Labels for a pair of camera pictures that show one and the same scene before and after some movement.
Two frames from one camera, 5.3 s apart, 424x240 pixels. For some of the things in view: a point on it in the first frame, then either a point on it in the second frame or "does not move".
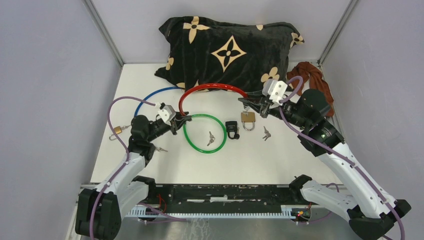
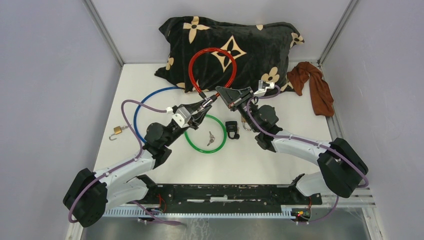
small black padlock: x=231 y=126 does not move
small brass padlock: x=117 y=130 does not move
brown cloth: x=312 y=79 does not move
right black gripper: x=261 y=108 → x=230 y=96
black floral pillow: x=241 y=55 does not move
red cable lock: x=218 y=85 → x=208 y=101
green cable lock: x=184 y=126 does not move
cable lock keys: x=212 y=138 does not move
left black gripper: x=177 y=121 → x=197 y=118
